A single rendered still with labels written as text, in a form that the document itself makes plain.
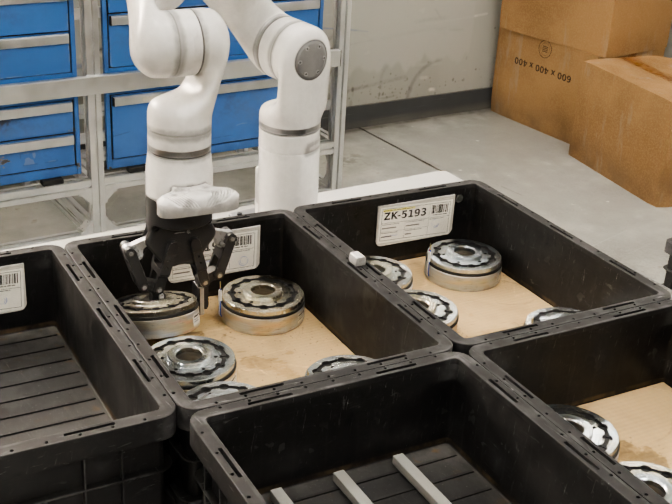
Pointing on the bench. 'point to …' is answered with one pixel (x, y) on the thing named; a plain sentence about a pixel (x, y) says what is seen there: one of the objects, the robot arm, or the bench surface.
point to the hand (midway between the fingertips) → (178, 302)
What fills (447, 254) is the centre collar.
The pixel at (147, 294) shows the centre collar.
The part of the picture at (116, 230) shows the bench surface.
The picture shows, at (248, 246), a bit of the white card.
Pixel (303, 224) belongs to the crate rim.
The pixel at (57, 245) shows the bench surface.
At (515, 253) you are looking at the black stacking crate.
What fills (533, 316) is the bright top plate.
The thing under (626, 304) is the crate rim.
